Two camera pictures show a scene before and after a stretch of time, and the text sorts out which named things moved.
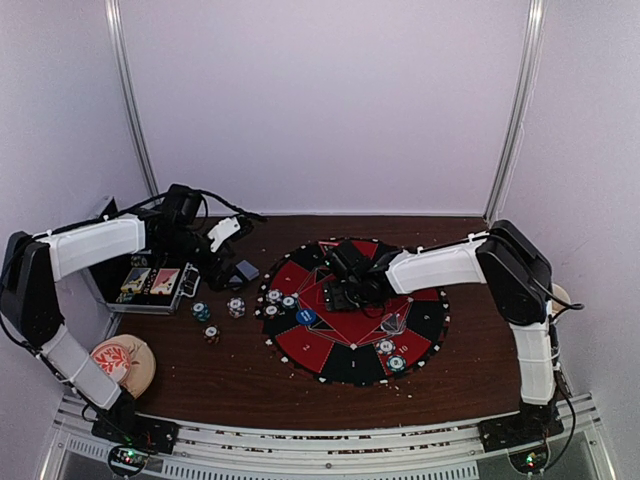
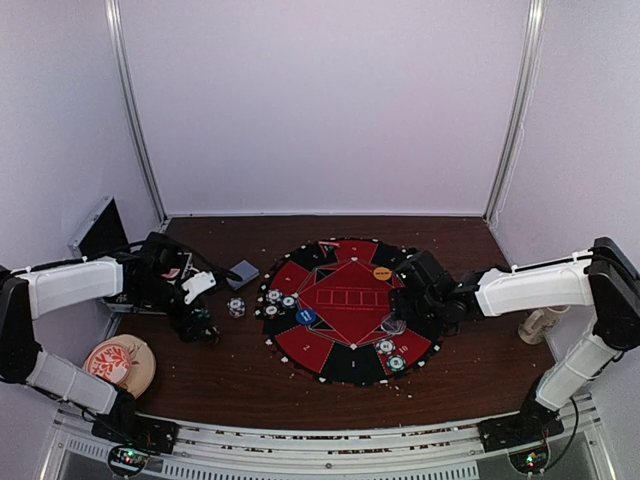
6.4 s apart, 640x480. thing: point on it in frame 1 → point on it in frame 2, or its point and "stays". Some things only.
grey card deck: (248, 270) stays
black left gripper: (218, 281) → (188, 333)
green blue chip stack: (201, 311) stays
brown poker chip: (272, 310) stays
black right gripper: (333, 297) → (400, 310)
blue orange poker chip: (385, 346) stays
